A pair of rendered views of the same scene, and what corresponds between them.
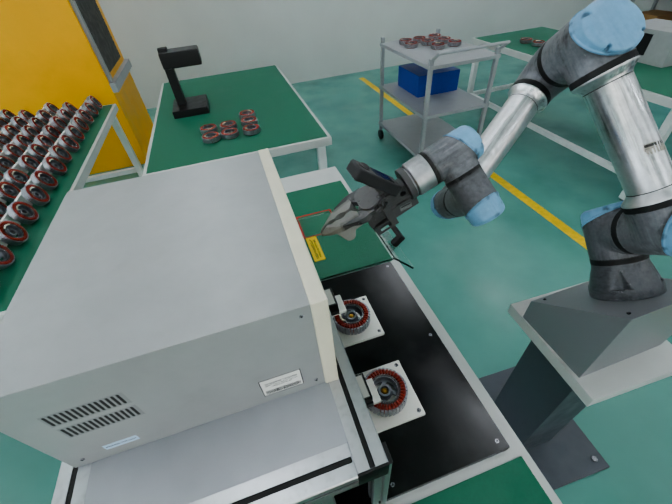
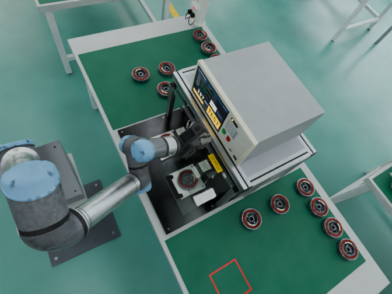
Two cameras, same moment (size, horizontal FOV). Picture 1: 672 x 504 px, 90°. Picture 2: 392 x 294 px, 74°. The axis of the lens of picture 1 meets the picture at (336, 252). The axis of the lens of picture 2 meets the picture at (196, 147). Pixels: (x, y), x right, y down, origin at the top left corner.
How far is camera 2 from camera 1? 117 cm
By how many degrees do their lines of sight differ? 72
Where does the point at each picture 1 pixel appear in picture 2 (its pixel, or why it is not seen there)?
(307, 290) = (204, 62)
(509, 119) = (98, 197)
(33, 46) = not seen: outside the picture
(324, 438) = (191, 76)
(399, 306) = (160, 194)
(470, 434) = (132, 133)
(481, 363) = (87, 261)
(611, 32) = (37, 164)
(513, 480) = (118, 122)
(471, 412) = not seen: hidden behind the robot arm
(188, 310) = (234, 59)
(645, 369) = not seen: hidden behind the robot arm
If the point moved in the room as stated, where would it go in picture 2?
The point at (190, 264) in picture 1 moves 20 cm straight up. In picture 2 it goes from (244, 73) to (263, 35)
